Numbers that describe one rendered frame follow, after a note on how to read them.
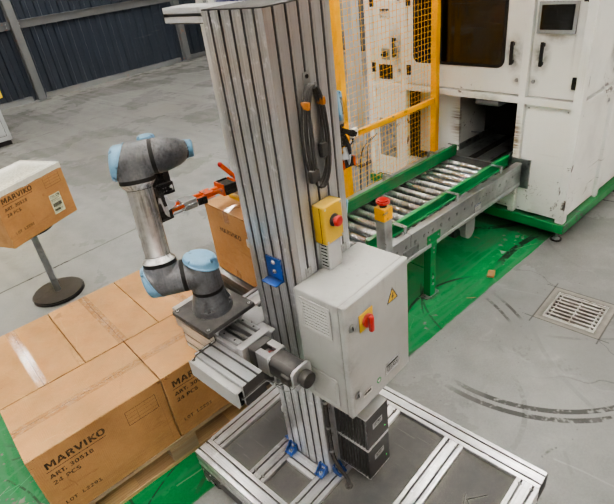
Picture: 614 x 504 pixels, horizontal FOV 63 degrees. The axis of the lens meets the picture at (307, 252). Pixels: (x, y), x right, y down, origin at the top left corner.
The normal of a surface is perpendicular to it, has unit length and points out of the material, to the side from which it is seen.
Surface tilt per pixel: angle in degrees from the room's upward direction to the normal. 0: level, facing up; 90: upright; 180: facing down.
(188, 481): 0
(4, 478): 0
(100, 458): 90
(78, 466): 90
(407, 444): 0
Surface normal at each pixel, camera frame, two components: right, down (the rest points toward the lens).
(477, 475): -0.11, -0.85
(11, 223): 0.93, 0.09
